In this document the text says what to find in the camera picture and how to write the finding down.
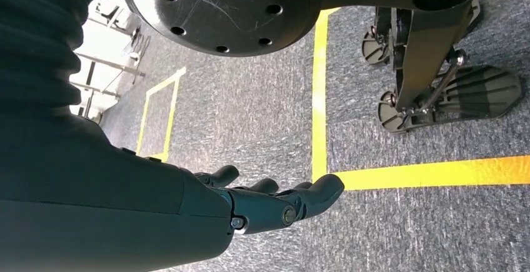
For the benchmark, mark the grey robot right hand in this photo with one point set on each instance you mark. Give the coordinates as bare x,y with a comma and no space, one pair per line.
103,204

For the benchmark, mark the steel workbench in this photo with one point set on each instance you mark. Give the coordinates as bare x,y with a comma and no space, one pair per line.
99,42

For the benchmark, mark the yellow tape floor square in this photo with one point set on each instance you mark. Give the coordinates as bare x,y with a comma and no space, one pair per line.
414,175
174,114

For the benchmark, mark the black robot hip disc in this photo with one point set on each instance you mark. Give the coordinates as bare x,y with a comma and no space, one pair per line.
227,13

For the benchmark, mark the black robot left foot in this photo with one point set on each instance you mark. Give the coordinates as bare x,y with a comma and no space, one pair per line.
374,50

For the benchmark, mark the black robot foot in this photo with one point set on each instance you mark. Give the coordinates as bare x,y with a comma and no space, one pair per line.
476,92
374,50

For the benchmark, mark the black robot left leg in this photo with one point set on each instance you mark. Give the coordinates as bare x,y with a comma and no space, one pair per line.
391,34

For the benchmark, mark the black robot leg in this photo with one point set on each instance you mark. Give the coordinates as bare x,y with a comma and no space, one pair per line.
391,34
426,46

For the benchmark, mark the black robot right leg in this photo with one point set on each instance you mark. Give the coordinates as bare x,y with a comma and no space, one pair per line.
426,46

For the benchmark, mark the black robot right foot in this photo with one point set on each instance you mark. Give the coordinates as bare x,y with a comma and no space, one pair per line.
476,92

